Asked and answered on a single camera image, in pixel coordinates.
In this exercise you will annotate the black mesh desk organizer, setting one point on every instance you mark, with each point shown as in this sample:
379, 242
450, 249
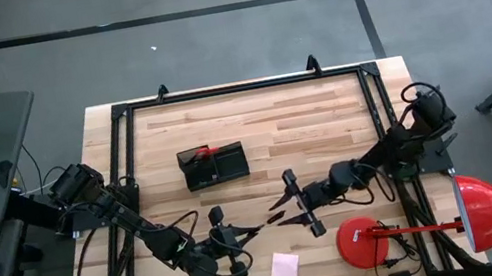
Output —
230, 166

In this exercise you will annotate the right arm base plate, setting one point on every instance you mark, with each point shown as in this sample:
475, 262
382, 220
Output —
433, 163

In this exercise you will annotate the black frame bracket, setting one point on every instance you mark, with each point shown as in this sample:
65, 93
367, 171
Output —
313, 65
162, 93

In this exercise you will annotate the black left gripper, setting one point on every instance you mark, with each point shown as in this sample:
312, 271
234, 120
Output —
227, 248

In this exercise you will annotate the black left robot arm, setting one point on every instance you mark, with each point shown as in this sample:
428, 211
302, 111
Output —
128, 219

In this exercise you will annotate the black aluminium table frame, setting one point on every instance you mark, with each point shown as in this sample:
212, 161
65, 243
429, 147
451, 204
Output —
242, 88

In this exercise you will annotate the pink sticky note pad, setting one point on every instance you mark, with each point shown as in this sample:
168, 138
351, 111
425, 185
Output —
285, 267

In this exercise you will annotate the small white scrap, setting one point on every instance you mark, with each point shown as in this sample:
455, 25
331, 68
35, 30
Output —
153, 48

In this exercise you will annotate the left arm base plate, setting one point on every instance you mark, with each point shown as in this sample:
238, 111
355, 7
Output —
88, 221

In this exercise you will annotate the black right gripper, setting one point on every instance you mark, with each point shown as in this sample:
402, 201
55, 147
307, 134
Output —
317, 194

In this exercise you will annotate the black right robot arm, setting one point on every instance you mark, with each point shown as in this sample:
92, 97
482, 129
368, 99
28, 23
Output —
381, 155

